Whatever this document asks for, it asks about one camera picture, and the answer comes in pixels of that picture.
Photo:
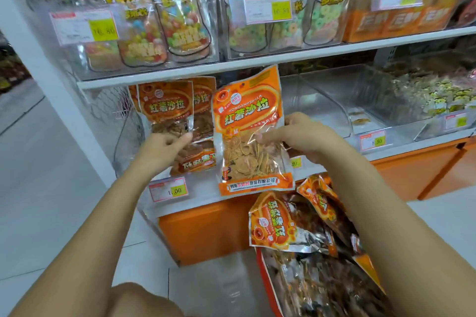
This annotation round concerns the person's left hand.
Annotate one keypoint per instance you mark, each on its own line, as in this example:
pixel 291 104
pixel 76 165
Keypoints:
pixel 156 155

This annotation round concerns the person's right hand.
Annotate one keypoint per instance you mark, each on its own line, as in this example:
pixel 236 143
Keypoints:
pixel 309 136

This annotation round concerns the white snack shelf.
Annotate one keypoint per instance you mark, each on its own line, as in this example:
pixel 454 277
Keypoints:
pixel 297 56

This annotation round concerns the white red-rimmed shopping basket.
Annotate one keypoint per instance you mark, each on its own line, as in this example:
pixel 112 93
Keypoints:
pixel 268 280

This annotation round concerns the pile of small brown snacks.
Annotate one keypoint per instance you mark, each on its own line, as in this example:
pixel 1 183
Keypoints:
pixel 320 291

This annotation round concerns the person's right forearm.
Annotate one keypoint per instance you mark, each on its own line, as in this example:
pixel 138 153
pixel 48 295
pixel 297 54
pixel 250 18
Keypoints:
pixel 401 246

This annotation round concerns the person's left forearm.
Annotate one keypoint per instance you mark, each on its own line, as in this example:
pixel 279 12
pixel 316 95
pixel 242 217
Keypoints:
pixel 82 253

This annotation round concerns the small yellow wrapped snack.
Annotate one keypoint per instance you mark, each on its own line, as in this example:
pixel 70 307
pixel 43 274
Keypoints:
pixel 361 118

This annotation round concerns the orange shelf base panel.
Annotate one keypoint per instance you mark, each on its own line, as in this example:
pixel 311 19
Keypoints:
pixel 208 231

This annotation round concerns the orange label snack bag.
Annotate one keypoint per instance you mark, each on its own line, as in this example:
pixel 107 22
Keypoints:
pixel 364 27
pixel 435 17
pixel 401 22

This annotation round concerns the yellow hamster snack packets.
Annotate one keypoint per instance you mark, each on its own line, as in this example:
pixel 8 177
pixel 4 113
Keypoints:
pixel 439 94

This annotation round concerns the background goods shelf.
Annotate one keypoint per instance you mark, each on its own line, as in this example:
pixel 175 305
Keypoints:
pixel 11 68

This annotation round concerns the yellow cat candy bag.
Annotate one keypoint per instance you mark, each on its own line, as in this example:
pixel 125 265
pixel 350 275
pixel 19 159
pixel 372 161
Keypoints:
pixel 141 42
pixel 182 31
pixel 104 57

